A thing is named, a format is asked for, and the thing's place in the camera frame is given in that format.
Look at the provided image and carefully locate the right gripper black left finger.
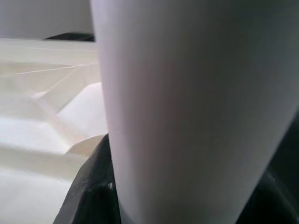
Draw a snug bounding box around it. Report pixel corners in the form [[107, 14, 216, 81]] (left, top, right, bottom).
[[53, 134, 122, 224]]

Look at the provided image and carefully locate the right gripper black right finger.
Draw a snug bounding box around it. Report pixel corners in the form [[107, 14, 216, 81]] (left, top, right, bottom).
[[238, 172, 299, 224]]

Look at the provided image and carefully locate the white plastic table top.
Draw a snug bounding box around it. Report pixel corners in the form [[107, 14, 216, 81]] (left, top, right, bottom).
[[0, 37, 111, 224]]

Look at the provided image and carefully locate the white plastic table leg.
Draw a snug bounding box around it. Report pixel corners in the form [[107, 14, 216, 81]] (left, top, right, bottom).
[[90, 0, 299, 224]]

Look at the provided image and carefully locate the black fabric table cover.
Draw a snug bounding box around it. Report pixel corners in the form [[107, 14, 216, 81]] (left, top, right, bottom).
[[44, 32, 299, 178]]

